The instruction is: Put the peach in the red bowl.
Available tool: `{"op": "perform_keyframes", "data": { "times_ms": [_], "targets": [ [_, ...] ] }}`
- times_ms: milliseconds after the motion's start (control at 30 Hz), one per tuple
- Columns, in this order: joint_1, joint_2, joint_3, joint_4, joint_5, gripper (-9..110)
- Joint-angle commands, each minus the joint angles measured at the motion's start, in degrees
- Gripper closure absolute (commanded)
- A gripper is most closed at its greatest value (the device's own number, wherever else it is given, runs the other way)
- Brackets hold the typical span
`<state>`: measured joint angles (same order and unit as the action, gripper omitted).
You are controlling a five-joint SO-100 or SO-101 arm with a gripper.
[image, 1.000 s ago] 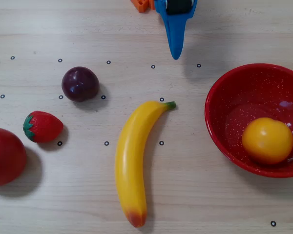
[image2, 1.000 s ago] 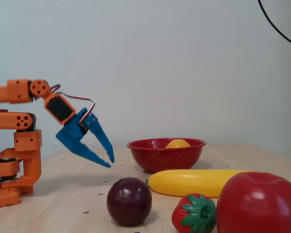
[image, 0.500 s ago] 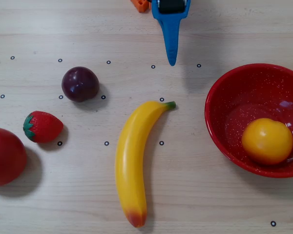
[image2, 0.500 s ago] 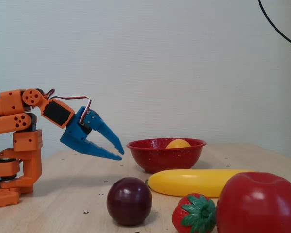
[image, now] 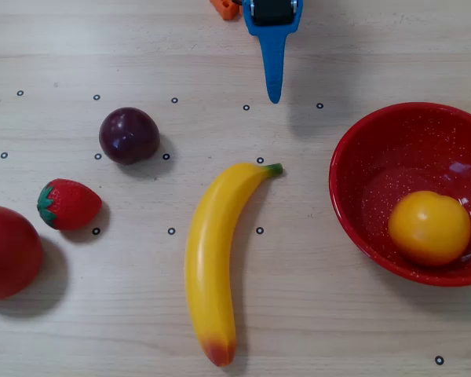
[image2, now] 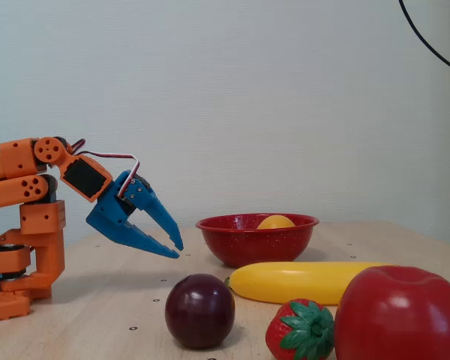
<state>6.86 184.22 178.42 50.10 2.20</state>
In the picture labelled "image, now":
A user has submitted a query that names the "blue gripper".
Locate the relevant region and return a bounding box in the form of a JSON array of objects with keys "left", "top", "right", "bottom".
[{"left": 242, "top": 0, "right": 304, "bottom": 105}]

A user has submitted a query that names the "orange toy peach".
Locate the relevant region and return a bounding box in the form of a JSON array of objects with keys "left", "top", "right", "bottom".
[{"left": 387, "top": 190, "right": 471, "bottom": 268}]

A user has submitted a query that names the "red speckled enamel bowl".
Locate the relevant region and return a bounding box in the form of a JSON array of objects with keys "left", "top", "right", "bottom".
[{"left": 328, "top": 101, "right": 471, "bottom": 287}]

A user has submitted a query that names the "dark purple toy plum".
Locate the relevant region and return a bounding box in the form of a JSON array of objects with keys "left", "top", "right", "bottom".
[{"left": 98, "top": 107, "right": 161, "bottom": 166}]

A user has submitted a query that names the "yellow toy banana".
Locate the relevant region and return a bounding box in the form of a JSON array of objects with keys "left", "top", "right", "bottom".
[{"left": 184, "top": 162, "right": 284, "bottom": 368}]

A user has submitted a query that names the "red toy strawberry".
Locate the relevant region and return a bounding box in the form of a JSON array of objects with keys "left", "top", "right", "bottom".
[{"left": 36, "top": 178, "right": 104, "bottom": 232}]

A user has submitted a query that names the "red toy apple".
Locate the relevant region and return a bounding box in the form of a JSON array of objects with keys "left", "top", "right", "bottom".
[{"left": 0, "top": 203, "right": 45, "bottom": 302}]

